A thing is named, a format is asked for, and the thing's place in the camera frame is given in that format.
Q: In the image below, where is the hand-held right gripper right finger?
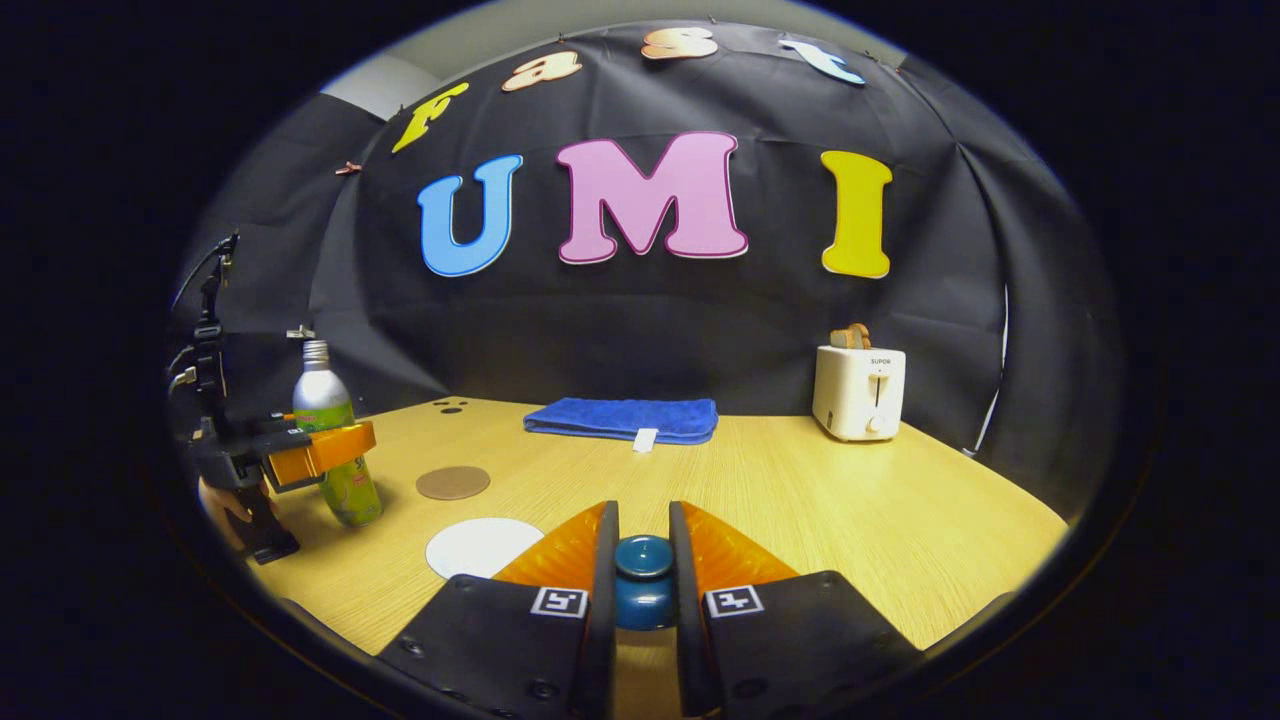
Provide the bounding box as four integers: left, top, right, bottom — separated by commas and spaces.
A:
668, 500, 926, 719

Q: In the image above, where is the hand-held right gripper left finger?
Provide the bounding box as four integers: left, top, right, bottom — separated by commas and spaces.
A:
375, 500, 621, 720

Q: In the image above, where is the blue teacup lid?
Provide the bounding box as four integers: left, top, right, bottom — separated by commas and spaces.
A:
612, 535, 676, 631

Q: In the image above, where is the silver green water bottle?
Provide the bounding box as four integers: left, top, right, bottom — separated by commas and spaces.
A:
292, 340, 384, 528

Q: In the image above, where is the round brown coaster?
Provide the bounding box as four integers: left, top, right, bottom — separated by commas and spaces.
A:
416, 465, 492, 501

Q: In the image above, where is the folded blue towel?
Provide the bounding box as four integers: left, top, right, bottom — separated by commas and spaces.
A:
523, 397, 719, 454

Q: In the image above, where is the black backdrop cloth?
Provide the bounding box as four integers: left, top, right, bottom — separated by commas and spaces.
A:
170, 20, 1126, 521

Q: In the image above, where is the white toaster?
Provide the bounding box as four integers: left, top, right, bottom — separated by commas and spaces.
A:
812, 345, 907, 442

